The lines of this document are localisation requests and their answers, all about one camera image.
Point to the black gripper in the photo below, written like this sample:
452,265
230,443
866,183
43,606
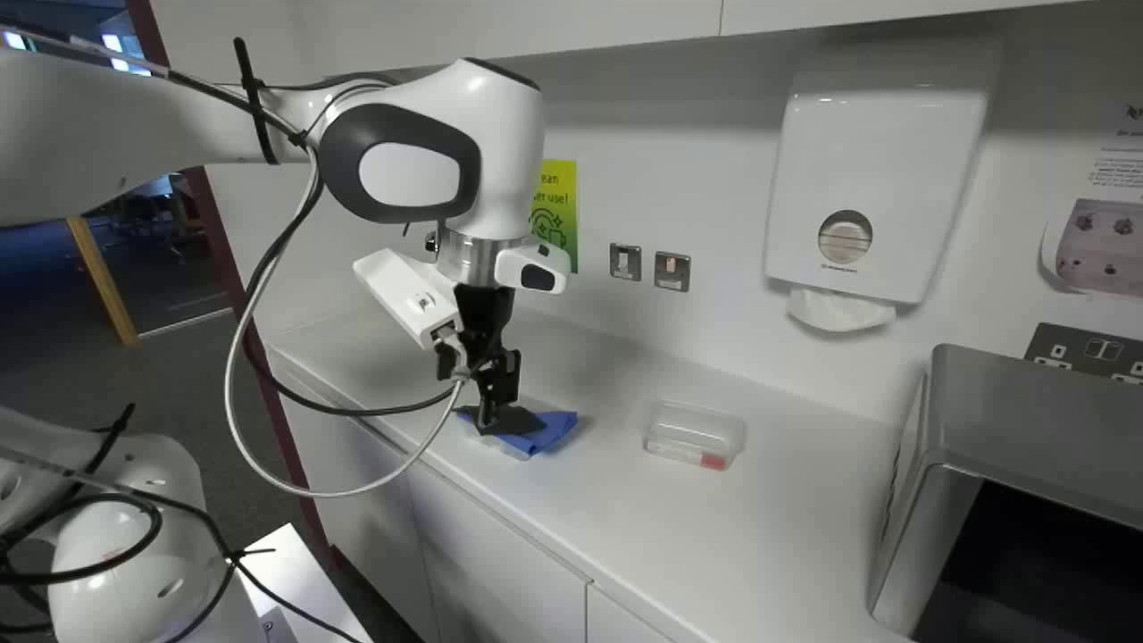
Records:
488,314

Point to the white wide upper cabinet door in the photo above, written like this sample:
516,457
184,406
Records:
475,30

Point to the clear container with red label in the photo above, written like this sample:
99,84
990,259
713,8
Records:
692,430

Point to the white paper towel dispenser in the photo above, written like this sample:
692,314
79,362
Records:
880,155

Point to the green clean after use poster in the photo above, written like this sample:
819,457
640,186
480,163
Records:
560,197

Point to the blue hand towel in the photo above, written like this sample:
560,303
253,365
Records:
556,433

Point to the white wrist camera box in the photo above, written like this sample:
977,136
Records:
413,299

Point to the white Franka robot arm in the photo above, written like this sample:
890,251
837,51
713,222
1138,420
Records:
118,128

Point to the white base cabinet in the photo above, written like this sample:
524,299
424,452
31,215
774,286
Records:
475,557

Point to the white robot stand board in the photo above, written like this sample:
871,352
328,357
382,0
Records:
305,582

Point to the silver countertop appliance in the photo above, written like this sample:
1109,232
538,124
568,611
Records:
1013,406

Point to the silver wall socket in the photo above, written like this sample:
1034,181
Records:
628,262
669,271

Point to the dark red door frame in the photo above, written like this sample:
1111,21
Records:
228,271

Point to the yellow post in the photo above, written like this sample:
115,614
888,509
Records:
105,281

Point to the notice with pink photo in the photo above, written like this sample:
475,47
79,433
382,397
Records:
1093,244

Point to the white paper notice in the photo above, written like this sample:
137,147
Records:
1115,155

